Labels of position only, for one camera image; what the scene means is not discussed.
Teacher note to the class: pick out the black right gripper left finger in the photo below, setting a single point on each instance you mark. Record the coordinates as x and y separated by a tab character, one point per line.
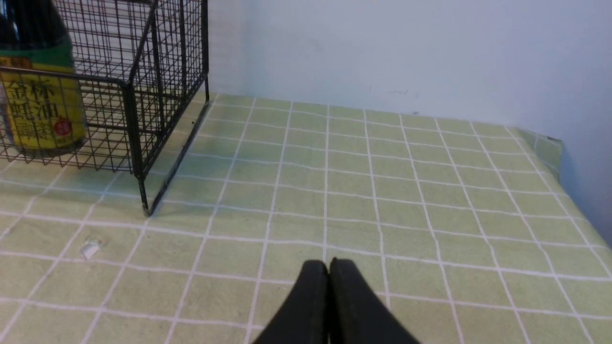
302	317

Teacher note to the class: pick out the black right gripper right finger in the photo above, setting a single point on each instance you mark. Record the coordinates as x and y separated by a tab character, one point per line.
355	314

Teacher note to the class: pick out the dark sauce bottle orange cap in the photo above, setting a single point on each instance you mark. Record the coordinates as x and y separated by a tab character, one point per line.
41	108

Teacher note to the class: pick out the green checkered tablecloth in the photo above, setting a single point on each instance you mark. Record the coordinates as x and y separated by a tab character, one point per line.
461	228

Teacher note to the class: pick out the black wire mesh shelf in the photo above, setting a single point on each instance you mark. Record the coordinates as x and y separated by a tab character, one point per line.
139	64

